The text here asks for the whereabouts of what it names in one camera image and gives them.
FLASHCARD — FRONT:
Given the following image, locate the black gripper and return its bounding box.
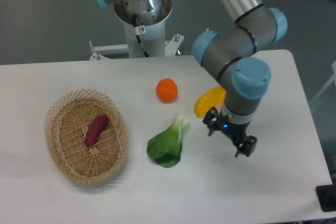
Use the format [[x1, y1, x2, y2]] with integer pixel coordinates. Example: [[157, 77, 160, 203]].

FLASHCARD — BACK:
[[203, 107, 257, 157]]

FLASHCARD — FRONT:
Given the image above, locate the purple sweet potato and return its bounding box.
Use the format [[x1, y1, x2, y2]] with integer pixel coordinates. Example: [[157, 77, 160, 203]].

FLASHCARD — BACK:
[[85, 114, 109, 147]]

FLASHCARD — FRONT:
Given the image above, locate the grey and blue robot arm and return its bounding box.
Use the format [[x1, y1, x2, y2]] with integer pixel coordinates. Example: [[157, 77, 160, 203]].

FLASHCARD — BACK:
[[95, 0, 288, 156]]

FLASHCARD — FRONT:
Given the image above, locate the woven wicker basket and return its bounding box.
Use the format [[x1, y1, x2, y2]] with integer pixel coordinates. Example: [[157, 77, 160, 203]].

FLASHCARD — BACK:
[[44, 89, 128, 183]]

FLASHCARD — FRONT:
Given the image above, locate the yellow mango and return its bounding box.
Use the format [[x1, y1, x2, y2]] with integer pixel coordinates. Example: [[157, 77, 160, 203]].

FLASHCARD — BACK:
[[194, 86, 226, 118]]

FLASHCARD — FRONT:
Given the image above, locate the green bok choy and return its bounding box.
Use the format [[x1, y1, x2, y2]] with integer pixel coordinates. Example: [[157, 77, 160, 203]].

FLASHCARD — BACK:
[[146, 113, 189, 168]]

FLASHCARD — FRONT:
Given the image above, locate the orange mandarin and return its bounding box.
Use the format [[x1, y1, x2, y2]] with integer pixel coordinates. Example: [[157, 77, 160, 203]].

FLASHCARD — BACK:
[[155, 78, 178, 103]]

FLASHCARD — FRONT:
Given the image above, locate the black device at table corner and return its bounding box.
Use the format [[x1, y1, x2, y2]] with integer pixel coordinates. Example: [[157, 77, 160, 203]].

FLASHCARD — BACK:
[[316, 185, 335, 212]]

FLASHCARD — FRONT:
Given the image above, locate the white frame at right edge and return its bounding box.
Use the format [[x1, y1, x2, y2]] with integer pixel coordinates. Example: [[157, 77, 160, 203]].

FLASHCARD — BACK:
[[309, 61, 335, 113]]

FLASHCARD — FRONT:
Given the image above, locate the black cable on pedestal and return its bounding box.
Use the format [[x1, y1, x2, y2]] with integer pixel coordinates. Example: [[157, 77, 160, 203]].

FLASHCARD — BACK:
[[132, 13, 150, 58]]

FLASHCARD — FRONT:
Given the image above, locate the white metal base frame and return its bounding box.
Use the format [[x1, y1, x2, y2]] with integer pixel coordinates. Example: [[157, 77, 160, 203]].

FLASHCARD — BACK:
[[89, 34, 184, 60]]

